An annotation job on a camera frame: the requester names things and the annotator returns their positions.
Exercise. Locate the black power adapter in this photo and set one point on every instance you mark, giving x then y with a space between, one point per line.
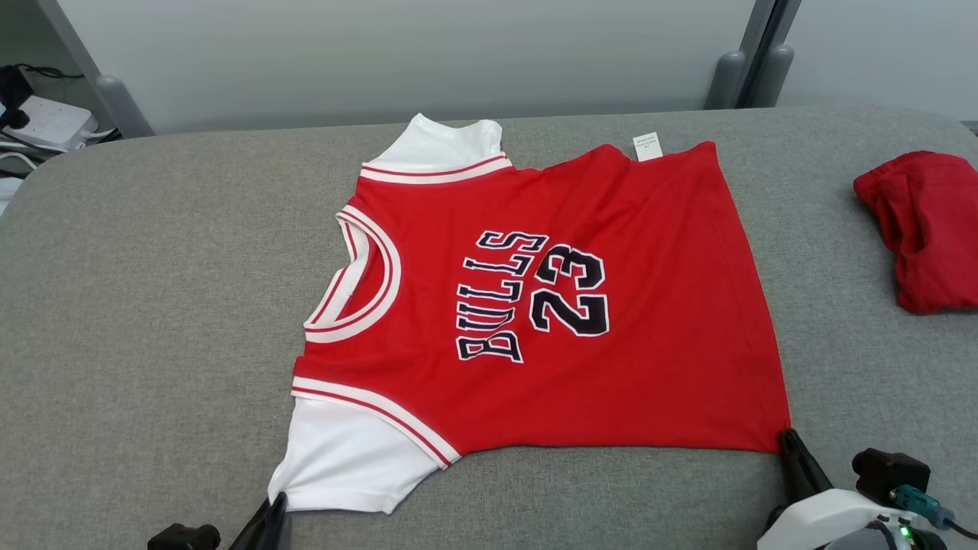
14 92

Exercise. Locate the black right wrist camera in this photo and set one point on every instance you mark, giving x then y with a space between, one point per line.
890 473

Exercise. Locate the teal right camera connector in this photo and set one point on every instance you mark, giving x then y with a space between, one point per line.
921 504

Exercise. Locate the grey partition post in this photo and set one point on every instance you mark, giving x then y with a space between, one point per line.
118 107
773 76
724 80

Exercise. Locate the red shorts with white stripe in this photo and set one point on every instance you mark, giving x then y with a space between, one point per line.
928 229

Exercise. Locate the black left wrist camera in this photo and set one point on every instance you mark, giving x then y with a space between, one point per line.
183 537

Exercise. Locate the red Bulls jersey white sleeves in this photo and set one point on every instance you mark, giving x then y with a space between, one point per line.
649 305

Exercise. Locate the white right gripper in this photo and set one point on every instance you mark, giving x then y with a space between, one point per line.
825 523

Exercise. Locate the white power strip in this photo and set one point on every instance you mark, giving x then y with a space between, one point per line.
53 121

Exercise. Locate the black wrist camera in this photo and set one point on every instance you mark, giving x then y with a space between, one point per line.
183 537
890 473

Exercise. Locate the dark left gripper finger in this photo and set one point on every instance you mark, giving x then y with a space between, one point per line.
276 527
252 535

